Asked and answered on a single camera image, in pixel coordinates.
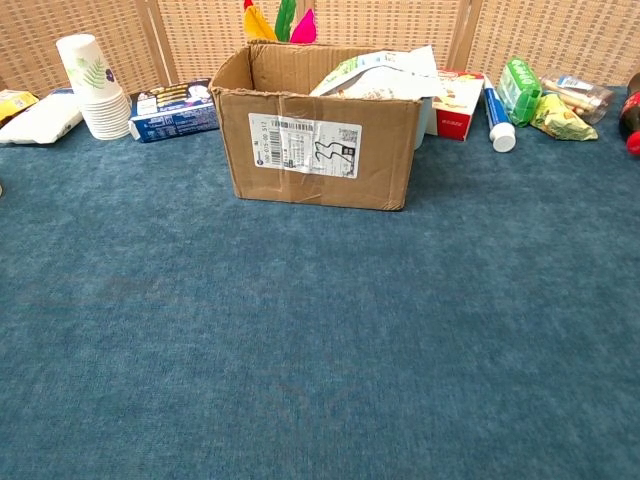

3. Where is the cola bottle with red cap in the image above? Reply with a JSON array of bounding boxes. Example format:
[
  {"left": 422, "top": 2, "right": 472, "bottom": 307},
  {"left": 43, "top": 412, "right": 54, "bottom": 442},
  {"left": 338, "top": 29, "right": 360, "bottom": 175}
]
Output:
[{"left": 617, "top": 71, "right": 640, "bottom": 158}]

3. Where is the green wet wipes pack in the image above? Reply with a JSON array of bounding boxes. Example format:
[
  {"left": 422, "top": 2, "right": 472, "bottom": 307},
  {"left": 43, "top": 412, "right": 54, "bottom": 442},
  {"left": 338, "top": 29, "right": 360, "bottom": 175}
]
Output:
[{"left": 495, "top": 56, "right": 544, "bottom": 128}]

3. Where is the stack of white paper cups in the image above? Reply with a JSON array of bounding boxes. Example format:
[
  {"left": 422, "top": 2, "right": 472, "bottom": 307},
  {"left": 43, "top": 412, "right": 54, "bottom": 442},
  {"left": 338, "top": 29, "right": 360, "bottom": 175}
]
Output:
[{"left": 55, "top": 33, "right": 133, "bottom": 142}]

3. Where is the light blue paper cup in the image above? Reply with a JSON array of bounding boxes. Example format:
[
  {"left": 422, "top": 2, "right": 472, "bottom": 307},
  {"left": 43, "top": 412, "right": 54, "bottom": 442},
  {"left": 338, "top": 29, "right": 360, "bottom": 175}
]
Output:
[{"left": 412, "top": 96, "right": 434, "bottom": 152}]

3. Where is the orange brown snack box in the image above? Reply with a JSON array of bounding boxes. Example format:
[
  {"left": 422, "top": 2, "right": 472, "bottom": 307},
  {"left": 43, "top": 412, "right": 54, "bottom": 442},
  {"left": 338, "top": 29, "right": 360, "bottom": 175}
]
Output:
[{"left": 0, "top": 89, "right": 41, "bottom": 129}]

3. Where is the white soft pouch bag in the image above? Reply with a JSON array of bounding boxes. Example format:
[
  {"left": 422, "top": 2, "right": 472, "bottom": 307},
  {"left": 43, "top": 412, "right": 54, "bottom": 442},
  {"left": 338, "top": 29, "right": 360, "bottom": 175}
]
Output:
[{"left": 0, "top": 88, "right": 84, "bottom": 147}]

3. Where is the colourful feather shuttlecock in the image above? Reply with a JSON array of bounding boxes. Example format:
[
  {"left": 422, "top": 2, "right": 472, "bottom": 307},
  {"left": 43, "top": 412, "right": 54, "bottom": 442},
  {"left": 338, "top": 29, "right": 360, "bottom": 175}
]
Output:
[{"left": 242, "top": 0, "right": 318, "bottom": 46}]

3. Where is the dark blue sanitary pad pack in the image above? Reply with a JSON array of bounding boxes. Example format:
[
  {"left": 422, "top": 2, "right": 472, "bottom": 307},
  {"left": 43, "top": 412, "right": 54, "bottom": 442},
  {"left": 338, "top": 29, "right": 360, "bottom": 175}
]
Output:
[{"left": 128, "top": 78, "right": 222, "bottom": 145}]

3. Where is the brown cardboard shipping box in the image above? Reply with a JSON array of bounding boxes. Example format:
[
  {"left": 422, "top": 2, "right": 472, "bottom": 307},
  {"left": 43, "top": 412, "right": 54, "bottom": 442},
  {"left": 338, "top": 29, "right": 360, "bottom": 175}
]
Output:
[{"left": 209, "top": 40, "right": 427, "bottom": 213}]

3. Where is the red white biscuit box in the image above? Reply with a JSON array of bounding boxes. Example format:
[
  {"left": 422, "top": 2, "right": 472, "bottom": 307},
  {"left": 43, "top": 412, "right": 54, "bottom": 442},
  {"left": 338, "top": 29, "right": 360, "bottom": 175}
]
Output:
[{"left": 424, "top": 68, "right": 487, "bottom": 143}]

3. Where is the blue white toothpaste tube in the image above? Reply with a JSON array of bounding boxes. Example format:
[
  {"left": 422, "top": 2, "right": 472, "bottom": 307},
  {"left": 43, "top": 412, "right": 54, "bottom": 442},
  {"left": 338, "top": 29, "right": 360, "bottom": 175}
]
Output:
[{"left": 481, "top": 74, "right": 518, "bottom": 154}]

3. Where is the woven wooden folding screen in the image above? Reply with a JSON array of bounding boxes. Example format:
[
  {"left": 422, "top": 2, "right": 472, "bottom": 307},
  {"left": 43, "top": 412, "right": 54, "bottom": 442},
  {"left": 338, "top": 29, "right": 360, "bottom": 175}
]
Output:
[{"left": 0, "top": 0, "right": 640, "bottom": 97}]

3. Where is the blue felt table cloth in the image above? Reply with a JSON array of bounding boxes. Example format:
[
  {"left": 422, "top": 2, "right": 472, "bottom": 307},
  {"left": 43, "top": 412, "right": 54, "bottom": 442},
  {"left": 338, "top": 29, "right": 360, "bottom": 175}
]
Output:
[{"left": 0, "top": 84, "right": 640, "bottom": 480}]

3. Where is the white crinkled snack bag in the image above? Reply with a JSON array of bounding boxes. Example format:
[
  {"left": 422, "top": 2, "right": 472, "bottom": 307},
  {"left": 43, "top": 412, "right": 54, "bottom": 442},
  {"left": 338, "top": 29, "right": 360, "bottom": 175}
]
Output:
[{"left": 308, "top": 44, "right": 447, "bottom": 102}]

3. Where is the yellow green snack pouch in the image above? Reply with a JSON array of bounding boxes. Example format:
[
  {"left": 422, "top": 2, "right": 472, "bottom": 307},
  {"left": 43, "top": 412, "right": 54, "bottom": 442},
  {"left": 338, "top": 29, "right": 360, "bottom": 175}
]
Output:
[{"left": 529, "top": 92, "right": 600, "bottom": 143}]

